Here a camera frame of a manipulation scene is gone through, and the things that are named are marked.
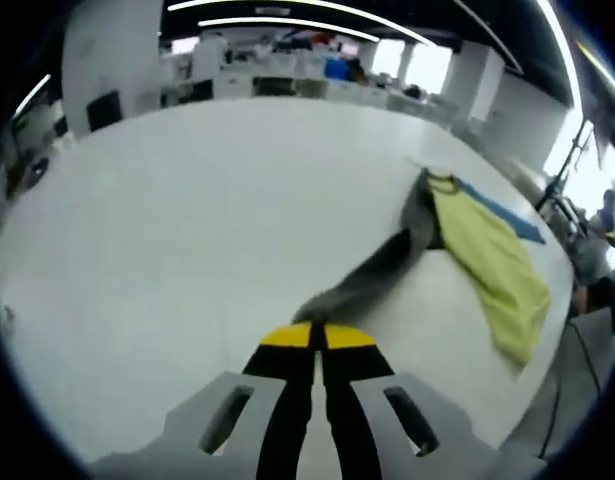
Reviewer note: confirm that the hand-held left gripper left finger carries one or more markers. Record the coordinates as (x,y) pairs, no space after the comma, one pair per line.
(282,380)

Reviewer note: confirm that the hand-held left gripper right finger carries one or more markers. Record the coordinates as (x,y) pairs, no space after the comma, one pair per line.
(352,380)

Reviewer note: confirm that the yellow garment grey blue sleeves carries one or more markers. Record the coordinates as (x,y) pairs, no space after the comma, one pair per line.
(497,270)

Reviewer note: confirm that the row of white desks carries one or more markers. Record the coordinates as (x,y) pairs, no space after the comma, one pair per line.
(277,85)

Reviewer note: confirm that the blue container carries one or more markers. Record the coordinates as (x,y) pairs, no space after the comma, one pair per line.
(337,70)

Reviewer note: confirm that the black cabinet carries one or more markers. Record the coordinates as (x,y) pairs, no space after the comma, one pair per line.
(103,111)

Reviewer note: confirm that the small dark object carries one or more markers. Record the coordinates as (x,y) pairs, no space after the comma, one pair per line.
(39,166)

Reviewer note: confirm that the white square pillar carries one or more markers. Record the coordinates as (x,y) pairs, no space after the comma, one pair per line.
(112,60)
(474,80)

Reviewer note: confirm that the long curved ceiling light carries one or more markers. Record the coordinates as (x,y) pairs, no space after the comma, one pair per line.
(387,27)
(287,20)

